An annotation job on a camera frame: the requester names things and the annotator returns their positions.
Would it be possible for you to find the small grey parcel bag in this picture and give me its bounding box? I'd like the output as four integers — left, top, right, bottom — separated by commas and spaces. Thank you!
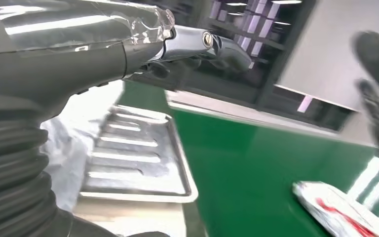
40, 80, 125, 213

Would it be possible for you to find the grey parcel bag black print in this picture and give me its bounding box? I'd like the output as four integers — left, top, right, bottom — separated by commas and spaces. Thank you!
292, 181, 379, 237

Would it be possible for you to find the green conveyor belt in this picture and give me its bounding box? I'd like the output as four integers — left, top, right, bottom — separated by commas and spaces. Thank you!
115, 80, 379, 237

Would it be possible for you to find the steel weighing tray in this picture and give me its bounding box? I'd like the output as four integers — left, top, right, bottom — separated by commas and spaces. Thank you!
78, 104, 199, 203

